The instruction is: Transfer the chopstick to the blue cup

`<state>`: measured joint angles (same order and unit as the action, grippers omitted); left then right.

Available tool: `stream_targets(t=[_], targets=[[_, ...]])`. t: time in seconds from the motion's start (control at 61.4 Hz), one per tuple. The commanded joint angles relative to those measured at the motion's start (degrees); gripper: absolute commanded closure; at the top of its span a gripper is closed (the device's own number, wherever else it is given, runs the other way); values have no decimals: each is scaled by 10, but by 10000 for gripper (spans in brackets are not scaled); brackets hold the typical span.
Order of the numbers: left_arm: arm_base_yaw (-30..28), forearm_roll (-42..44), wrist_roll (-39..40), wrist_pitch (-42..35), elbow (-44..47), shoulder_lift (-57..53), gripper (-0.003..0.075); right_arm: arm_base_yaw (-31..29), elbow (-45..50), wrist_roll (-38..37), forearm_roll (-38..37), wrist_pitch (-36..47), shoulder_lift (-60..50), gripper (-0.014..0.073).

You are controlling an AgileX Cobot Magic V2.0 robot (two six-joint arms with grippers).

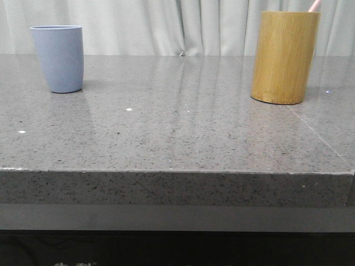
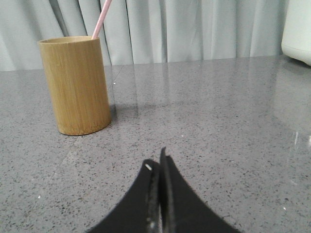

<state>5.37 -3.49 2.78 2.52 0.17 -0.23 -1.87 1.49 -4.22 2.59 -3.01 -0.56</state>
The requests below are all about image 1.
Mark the blue plastic cup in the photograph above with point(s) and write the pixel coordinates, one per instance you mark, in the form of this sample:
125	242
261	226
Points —
60	53

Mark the pink chopstick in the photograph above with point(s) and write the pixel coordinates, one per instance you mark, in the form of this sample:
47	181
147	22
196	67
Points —
314	5

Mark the white curtain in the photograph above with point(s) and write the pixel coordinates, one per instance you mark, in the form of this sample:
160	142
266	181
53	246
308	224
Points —
193	28

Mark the bamboo cylindrical holder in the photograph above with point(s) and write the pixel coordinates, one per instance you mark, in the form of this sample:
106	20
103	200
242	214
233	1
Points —
285	46

